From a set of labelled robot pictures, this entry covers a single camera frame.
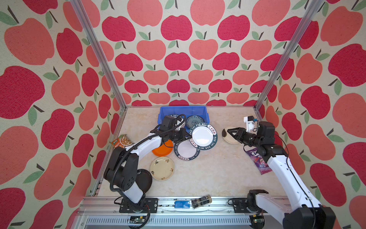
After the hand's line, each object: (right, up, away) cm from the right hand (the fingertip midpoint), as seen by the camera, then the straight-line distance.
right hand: (232, 130), depth 77 cm
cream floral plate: (-40, -25, +11) cm, 49 cm away
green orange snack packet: (-69, -8, +19) cm, 72 cm away
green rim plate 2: (-14, -4, +10) cm, 17 cm away
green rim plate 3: (-26, -15, +17) cm, 35 cm away
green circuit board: (-50, -45, -5) cm, 67 cm away
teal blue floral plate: (-19, +6, +34) cm, 40 cm away
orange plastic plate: (-39, -14, +16) cm, 45 cm away
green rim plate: (-27, +4, -8) cm, 29 cm away
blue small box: (-28, -38, -5) cm, 47 cm away
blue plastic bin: (-22, +13, +37) cm, 45 cm away
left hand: (-21, -5, +7) cm, 22 cm away
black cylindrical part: (-20, -37, -4) cm, 42 cm away
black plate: (-49, -28, +2) cm, 57 cm away
